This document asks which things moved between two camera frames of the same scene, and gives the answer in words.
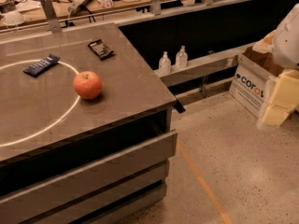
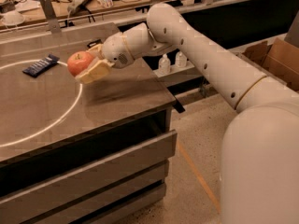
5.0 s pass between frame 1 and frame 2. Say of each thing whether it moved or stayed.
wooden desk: stayed
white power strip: stayed
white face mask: stayed
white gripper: moved
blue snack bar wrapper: stayed
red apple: moved
